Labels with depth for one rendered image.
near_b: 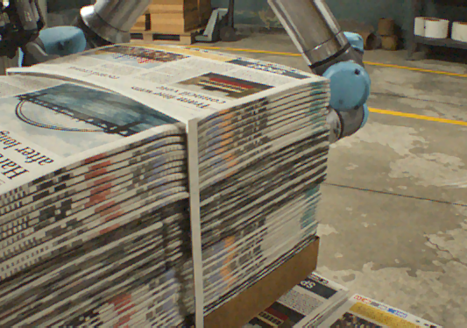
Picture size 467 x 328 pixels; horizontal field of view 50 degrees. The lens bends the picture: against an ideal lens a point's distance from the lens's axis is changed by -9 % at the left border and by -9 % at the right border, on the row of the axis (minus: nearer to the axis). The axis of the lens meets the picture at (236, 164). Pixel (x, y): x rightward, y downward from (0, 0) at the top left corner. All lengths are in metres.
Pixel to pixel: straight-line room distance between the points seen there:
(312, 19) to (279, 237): 0.37
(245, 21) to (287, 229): 6.84
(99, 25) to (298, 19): 0.38
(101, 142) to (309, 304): 0.31
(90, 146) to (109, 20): 0.66
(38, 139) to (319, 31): 0.52
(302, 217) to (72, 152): 0.28
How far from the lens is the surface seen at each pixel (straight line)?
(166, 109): 0.39
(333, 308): 0.58
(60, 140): 0.36
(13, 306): 0.34
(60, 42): 0.89
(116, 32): 0.99
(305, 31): 0.79
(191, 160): 0.38
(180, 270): 0.43
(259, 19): 7.26
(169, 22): 6.58
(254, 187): 0.46
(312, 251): 0.58
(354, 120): 0.97
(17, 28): 0.62
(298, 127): 0.49
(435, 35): 6.26
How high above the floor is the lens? 1.18
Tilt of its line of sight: 23 degrees down
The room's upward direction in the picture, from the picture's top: straight up
